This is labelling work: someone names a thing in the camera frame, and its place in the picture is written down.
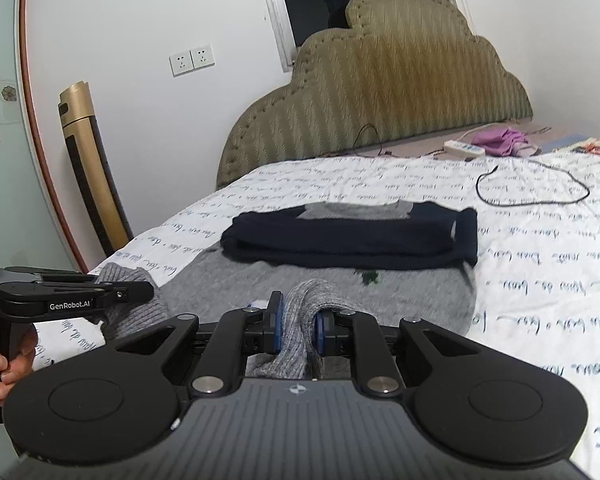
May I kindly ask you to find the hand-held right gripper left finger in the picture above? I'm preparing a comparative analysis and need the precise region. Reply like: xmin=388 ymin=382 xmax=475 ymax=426
xmin=111 ymin=290 xmax=286 ymax=397

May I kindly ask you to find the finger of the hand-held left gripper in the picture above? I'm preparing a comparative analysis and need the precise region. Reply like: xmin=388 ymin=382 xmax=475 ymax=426
xmin=96 ymin=280 xmax=155 ymax=312

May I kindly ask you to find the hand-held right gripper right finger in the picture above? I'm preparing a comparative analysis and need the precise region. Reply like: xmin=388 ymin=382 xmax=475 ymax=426
xmin=312 ymin=310 xmax=481 ymax=397

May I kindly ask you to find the grey sweater with navy sleeves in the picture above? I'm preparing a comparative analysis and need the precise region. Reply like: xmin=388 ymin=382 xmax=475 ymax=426
xmin=97 ymin=200 xmax=480 ymax=381

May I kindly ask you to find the person's left hand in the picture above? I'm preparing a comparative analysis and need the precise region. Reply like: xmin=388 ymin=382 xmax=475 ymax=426
xmin=0 ymin=327 xmax=40 ymax=408

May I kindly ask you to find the white script-printed bed sheet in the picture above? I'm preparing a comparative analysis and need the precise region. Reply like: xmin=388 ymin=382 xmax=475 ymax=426
xmin=32 ymin=152 xmax=600 ymax=480

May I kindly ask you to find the white power strip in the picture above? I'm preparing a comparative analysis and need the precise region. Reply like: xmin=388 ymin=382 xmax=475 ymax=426
xmin=443 ymin=140 xmax=486 ymax=158

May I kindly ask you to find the olive upholstered headboard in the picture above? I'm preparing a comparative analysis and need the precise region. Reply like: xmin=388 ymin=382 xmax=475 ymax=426
xmin=216 ymin=0 xmax=534 ymax=191

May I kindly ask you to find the purple cloth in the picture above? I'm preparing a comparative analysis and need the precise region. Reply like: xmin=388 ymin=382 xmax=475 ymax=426
xmin=471 ymin=127 xmax=538 ymax=158

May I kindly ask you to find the window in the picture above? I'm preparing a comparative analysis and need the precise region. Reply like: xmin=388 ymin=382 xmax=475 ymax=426
xmin=257 ymin=0 xmax=473 ymax=72

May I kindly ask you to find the glass door with brown frame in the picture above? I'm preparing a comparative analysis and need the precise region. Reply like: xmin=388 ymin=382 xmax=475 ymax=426
xmin=0 ymin=0 xmax=90 ymax=275

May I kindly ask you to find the short arched black cable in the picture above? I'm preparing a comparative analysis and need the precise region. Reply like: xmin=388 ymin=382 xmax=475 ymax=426
xmin=352 ymin=124 xmax=386 ymax=158

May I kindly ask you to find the long looped black cable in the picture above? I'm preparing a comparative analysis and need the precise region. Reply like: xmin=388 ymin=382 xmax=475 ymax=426
xmin=476 ymin=157 xmax=591 ymax=207

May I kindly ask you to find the white wall outlet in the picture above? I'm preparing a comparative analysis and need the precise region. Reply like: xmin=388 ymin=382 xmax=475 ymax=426
xmin=190 ymin=45 xmax=215 ymax=71
xmin=170 ymin=51 xmax=193 ymax=77

